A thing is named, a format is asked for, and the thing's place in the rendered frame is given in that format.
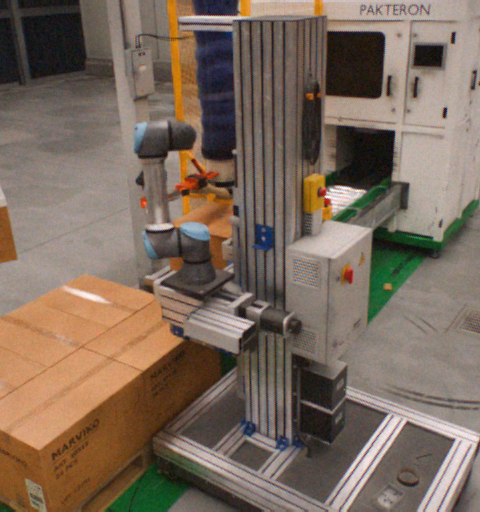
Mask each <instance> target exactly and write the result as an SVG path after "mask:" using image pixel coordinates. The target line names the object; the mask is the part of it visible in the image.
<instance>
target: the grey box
mask: <svg viewBox="0 0 480 512"><path fill-rule="evenodd" d="M125 55H126V66H127V75H128V86H129V97H130V98H140V97H144V96H149V95H153V94H155V86H154V74H153V62H152V50H151V46H143V47H141V48H139V47H138V48H130V50H125Z"/></svg>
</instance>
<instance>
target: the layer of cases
mask: <svg viewBox="0 0 480 512"><path fill-rule="evenodd" d="M220 376H222V374H220V354H219V352H216V350H214V349H213V348H210V347H207V346H203V345H201V344H198V343H195V342H193V341H187V340H185V339H182V338H179V337H177V335H173V334H172V333H171V332H170V323H167V322H164V320H163V317H162V307H161V302H159V301H156V300H155V297H154V295H152V294H149V293H146V292H141V290H138V289H135V288H131V287H127V286H124V285H121V284H117V283H113V282H110V281H107V280H103V279H99V278H96V277H92V275H89V274H83V275H81V277H79V278H77V279H75V280H72V281H70V282H68V283H66V284H64V285H62V286H60V287H58V288H56V289H54V291H52V292H50V293H48V294H45V295H43V296H41V297H39V298H37V299H35V300H34V301H31V302H29V303H27V305H25V306H23V307H21V308H18V309H16V310H14V311H12V312H10V313H9V314H6V315H4V316H2V317H0V494H2V495H3V496H6V497H8V498H9V499H11V500H13V501H14V502H16V503H17V505H20V506H22V507H23V508H25V509H26V510H28V511H30V512H72V511H73V510H74V508H75V507H76V506H78V505H79V504H80V503H81V502H83V501H84V500H85V499H86V498H88V496H89V495H90V494H91V493H92V492H93V491H94V490H96V489H97V488H99V487H100V486H101V484H102V483H103V482H104V481H105V480H106V479H107V478H110V477H111V476H112V475H113V474H114V472H115V471H116V470H117V469H119V468H120V467H122V466H123V465H124V464H125V463H126V462H127V460H128V459H130V458H131V457H132V456H133V455H134V454H136V453H137V452H138V451H139V450H141V449H142V447H143V446H144V445H145V444H146V443H147V442H149V441H150V440H151V439H152V438H153V437H154V436H155V434H156V433H158V432H159V431H160V430H161V429H163V428H165V427H166V426H167V425H168V424H169V423H170V422H172V420H173V419H174V418H175V417H176V416H178V415H179V414H180V413H182V412H183V411H184V410H185V409H186V407H187V406H188V405H189V404H190V403H193V402H194V401H195V400H196V399H197V398H198V397H199V396H200V395H201V393H203V392H204V391H205V390H207V389H208V388H209V387H210V386H211V385H213V384H214V383H215V382H216V381H217V379H218V378H219V377H220Z"/></svg>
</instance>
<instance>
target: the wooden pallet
mask: <svg viewBox="0 0 480 512"><path fill-rule="evenodd" d="M220 379H222V376H220V377H219V378H218V379H217V381H216V382H215V383H214V384H213V385H211V386H210V387H209V388H208V389H207V390H205V391H204V392H203V393H205V392H207V391H208V390H209V389H210V388H211V387H213V386H214V385H215V384H216V383H217V382H219V381H220ZM203 393H201V395H200V396H199V397H198V398H197V399H199V398H200V397H201V396H202V395H203ZM197 399H196V400H197ZM196 400H195V401H196ZM195 401H194V402H195ZM194 402H193V403H194ZM193 403H190V404H189V405H192V404H193ZM189 405H188V406H189ZM188 406H187V407H188ZM187 407H186V409H187ZM186 409H185V410H186ZM185 410H184V411H185ZM155 461H156V454H155V453H154V452H153V442H152V439H151V440H150V441H149V442H147V443H146V444H145V445H144V446H143V447H142V449H141V450H139V451H138V452H137V453H136V454H134V455H133V456H132V457H131V458H130V459H128V460H127V462H126V463H125V464H124V465H123V466H122V467H120V468H119V469H117V470H116V471H115V472H114V474H113V475H112V476H111V477H110V478H107V479H106V480H105V481H104V482H103V483H102V484H101V486H100V487H99V488H97V489H96V490H94V491H93V492H92V493H91V494H90V495H89V496H88V498H86V499H85V500H84V501H83V502H81V503H80V504H79V505H78V506H76V507H75V508H74V510H73V511H72V512H104V510H105V509H106V508H107V507H108V506H109V505H111V504H112V503H113V502H114V501H115V500H116V498H117V497H118V496H119V495H120V494H121V493H124V492H125V491H126V490H127V489H128V488H129V486H130V485H131V484H132V483H133V482H134V481H135V480H137V479H138V478H139V477H140V476H141V475H143V473H144V472H145V471H146V470H147V469H148V468H150V467H151V466H152V465H153V464H154V463H155ZM2 504H7V505H8V506H10V507H11V508H13V509H15V510H16V511H19V512H30V511H28V510H26V509H25V508H23V507H22V506H20V505H17V503H16V502H14V501H13V500H11V499H9V498H8V497H6V496H3V495H2V494H0V506H1V505H2Z"/></svg>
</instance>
